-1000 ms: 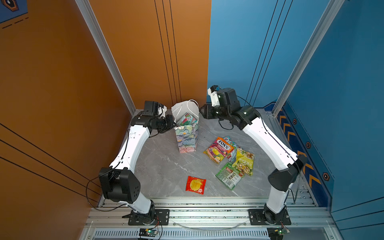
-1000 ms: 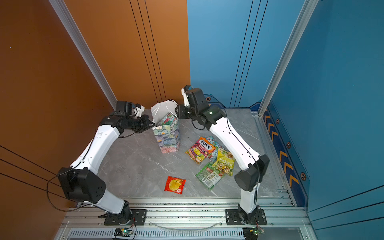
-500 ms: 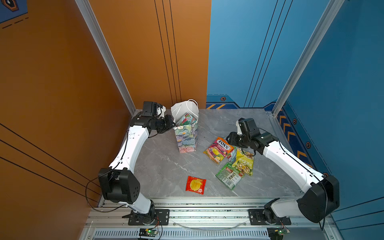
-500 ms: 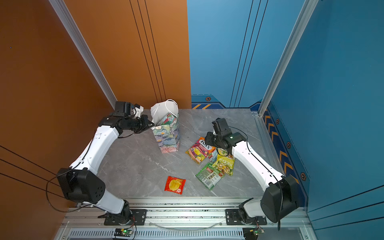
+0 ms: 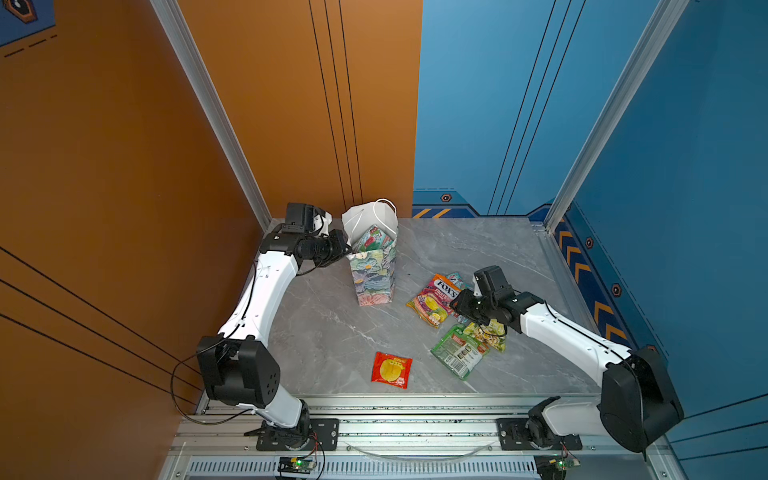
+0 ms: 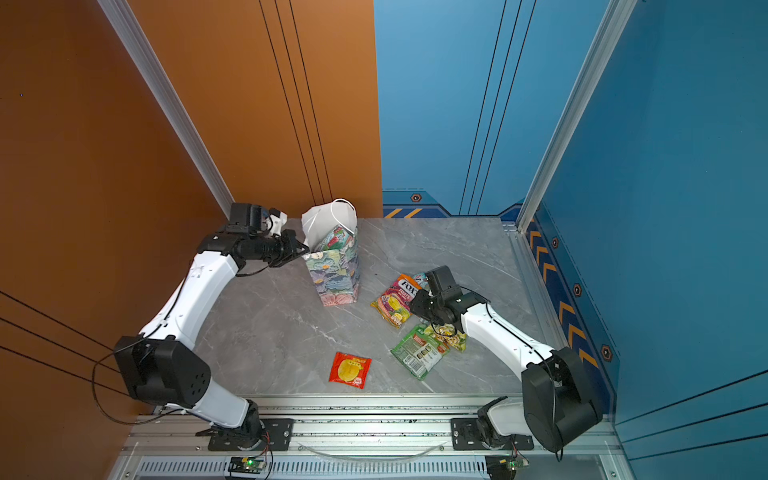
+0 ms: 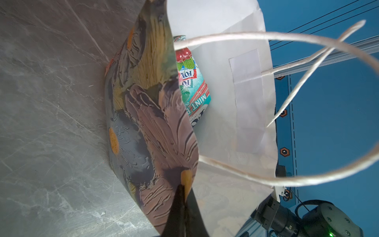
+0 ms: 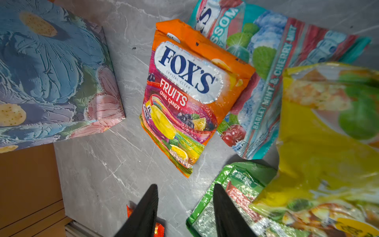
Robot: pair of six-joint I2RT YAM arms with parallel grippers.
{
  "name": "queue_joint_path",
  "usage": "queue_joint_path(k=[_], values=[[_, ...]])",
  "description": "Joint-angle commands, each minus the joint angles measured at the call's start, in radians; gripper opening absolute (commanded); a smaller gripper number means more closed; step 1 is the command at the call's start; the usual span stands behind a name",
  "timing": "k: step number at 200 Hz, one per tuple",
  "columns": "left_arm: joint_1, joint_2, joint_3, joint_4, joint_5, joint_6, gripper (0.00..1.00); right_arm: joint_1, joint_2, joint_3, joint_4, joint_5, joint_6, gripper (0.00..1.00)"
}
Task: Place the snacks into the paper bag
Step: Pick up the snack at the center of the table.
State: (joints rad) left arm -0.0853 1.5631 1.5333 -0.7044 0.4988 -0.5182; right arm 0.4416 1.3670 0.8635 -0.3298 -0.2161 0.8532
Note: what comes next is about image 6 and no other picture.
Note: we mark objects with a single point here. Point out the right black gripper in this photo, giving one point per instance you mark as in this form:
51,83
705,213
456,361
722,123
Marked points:
418,302

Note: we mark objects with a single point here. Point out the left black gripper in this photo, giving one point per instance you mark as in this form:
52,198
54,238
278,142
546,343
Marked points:
291,241

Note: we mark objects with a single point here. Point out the yellow snack bag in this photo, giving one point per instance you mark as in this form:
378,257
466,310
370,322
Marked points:
449,335

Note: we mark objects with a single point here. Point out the orange Fox's candy bag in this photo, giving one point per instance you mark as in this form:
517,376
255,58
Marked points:
394,304

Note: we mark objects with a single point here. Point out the green snack pouch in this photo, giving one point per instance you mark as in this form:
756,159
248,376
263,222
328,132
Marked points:
419,352

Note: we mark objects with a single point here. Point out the floral paper bag white handles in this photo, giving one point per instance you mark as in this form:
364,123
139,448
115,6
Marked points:
335,274

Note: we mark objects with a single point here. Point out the red yellow snack packet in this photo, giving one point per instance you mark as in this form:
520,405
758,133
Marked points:
350,370

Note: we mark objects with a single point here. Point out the teal Fox's candy bag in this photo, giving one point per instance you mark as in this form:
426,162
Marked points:
336,239

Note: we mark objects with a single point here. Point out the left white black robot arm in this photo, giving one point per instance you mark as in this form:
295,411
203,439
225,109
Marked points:
159,365

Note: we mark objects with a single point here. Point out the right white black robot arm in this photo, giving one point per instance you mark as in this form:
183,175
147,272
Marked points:
559,402

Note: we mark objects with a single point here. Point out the right green circuit board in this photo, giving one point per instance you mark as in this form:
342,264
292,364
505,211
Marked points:
505,468

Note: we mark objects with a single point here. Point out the green circuit board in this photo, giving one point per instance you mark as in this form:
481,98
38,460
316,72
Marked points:
505,468
249,467

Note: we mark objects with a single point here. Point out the left green circuit board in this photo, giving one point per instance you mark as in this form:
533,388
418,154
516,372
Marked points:
249,467

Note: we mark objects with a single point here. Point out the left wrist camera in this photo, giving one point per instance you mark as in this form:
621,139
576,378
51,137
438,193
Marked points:
254,220

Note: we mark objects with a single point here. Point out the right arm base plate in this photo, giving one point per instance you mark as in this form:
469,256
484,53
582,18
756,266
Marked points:
472,433

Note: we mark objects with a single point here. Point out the aluminium frame rail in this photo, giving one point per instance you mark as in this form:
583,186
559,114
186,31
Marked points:
368,436

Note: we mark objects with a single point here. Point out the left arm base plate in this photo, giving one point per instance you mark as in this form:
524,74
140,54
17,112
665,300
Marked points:
273,434

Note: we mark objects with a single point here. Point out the left aluminium corner post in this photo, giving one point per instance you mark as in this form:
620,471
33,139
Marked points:
127,27

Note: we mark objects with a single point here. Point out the aluminium corner post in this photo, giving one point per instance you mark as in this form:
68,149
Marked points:
127,27
609,32

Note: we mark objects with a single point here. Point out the right aluminium corner post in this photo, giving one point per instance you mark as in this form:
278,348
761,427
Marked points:
609,32

